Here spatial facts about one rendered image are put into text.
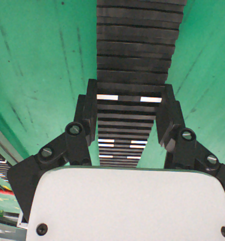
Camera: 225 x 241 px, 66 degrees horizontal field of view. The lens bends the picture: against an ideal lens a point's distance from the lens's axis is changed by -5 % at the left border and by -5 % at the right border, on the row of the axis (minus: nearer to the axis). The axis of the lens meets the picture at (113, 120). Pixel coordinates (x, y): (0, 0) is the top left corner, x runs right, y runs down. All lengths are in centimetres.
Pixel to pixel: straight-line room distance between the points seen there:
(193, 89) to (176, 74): 3
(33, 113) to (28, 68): 7
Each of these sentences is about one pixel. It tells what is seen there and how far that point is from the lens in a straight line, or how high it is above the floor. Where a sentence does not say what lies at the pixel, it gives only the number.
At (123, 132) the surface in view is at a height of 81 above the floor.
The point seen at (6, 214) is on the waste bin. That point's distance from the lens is 496.
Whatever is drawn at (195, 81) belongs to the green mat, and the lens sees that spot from 19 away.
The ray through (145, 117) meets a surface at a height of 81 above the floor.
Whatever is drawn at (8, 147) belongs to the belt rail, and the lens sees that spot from 32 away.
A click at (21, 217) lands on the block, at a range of 93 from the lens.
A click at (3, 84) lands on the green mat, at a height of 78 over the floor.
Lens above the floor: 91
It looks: 36 degrees down
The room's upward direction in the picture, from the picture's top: 178 degrees counter-clockwise
